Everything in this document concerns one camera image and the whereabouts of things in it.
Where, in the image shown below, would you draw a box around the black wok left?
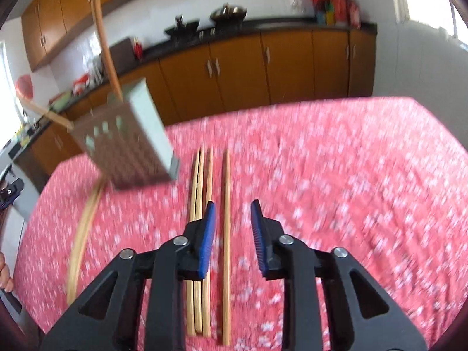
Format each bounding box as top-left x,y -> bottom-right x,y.
164,15 -> 200,38

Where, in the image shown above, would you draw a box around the person's left hand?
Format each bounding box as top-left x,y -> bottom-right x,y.
0,252 -> 14,293

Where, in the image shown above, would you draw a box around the red bags on counter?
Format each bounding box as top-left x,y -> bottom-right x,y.
310,0 -> 361,29

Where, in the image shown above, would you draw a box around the brown kitchen cabinets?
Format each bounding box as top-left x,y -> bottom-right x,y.
14,28 -> 378,184
21,0 -> 132,71

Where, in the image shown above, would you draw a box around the red white bag on counter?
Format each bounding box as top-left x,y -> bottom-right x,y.
72,73 -> 91,96

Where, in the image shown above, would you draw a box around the black wok right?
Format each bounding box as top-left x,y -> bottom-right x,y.
209,3 -> 247,25

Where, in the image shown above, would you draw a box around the red floral tablecloth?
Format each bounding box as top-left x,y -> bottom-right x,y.
12,96 -> 468,351

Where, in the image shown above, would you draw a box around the red bottle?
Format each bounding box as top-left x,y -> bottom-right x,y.
133,38 -> 144,60

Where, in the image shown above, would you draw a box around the perforated steel chopstick holder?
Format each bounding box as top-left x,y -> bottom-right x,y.
70,78 -> 180,190

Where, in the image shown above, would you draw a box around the brown lower kitchen cabinets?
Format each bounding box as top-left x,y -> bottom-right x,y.
14,28 -> 378,184

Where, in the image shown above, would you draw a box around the black wok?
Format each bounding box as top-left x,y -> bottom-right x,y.
164,15 -> 200,38
209,3 -> 247,25

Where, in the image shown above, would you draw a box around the dark cutting board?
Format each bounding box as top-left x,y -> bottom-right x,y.
109,37 -> 137,74

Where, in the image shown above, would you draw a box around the red plastic bag on wall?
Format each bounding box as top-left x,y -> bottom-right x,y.
15,74 -> 34,101

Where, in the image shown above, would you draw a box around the brown upper kitchen cabinets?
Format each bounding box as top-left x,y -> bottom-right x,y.
21,0 -> 132,71

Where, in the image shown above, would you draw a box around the green basin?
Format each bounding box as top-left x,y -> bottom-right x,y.
48,90 -> 73,112

